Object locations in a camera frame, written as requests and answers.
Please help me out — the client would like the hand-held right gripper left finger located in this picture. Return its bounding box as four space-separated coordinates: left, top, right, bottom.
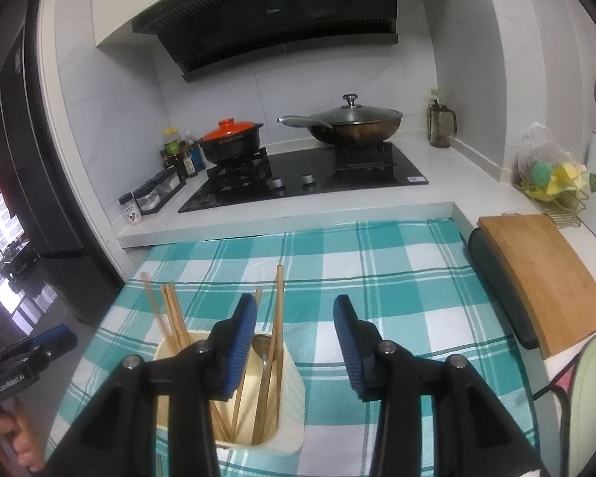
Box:
45 293 258 477

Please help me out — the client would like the dark sauce bottle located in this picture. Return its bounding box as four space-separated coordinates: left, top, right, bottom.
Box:
171 142 192 180

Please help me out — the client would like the wok with lid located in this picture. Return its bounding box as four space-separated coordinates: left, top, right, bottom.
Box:
278 93 404 148

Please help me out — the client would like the grey refrigerator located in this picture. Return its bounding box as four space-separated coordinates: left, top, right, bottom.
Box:
0 0 122 329

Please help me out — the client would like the person's left hand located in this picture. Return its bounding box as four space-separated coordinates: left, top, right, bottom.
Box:
0 397 48 473

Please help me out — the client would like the clear seasoning jar rack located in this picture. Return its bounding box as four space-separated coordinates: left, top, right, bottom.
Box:
133 166 188 216

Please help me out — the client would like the black pot with orange lid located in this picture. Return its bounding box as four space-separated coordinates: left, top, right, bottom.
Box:
199 118 265 164

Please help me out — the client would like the cream ribbed utensil holder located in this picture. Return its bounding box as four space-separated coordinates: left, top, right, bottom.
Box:
151 328 306 456

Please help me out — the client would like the oil bottle with handle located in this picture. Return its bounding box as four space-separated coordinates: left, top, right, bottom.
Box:
427 88 458 149

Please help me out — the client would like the black range hood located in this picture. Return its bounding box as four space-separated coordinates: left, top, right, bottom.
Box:
130 0 408 83

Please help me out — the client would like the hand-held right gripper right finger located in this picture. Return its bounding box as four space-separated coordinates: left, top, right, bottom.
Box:
333 295 544 477

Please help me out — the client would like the metal spoon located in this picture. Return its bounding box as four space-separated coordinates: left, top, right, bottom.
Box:
250 334 275 445

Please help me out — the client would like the dark tray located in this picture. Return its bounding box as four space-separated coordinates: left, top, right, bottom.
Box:
468 226 542 350

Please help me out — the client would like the pale green chair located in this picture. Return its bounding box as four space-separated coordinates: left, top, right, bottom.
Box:
561 330 596 477

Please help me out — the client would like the white label spice shaker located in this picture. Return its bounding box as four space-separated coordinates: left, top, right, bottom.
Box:
118 193 144 227

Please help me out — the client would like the gold wire rack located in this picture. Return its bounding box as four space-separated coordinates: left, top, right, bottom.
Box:
514 179 593 229

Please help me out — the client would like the teal checked tablecloth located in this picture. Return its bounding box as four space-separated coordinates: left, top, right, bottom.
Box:
47 219 547 477

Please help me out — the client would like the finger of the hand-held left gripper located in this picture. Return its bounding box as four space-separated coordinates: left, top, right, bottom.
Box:
30 324 78 359

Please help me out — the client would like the black gas stove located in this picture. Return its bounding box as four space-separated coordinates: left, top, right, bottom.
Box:
178 142 429 214

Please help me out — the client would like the wooden cutting board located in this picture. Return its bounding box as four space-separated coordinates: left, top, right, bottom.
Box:
478 213 596 359

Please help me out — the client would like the bag of yellow green sponges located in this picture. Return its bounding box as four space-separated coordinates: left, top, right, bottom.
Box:
517 122 590 200

